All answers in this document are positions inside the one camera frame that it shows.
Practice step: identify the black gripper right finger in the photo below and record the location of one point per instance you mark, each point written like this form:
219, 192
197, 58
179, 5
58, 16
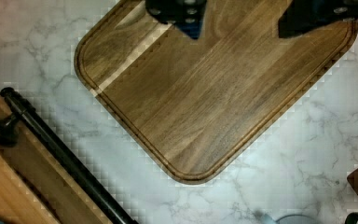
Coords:
303, 16

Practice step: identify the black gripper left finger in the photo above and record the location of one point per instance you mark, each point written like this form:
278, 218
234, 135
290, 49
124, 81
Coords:
185, 15

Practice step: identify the light wooden drawer cabinet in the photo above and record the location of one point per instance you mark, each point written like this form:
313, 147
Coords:
35, 189

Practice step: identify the brown wooden cutting board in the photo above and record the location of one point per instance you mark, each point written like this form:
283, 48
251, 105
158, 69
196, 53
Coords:
194, 105

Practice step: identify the dark green ring object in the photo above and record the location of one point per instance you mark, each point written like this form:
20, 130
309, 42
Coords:
352, 218

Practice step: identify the dark bronze drawer handle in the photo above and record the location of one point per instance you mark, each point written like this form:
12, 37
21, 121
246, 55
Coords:
14, 109

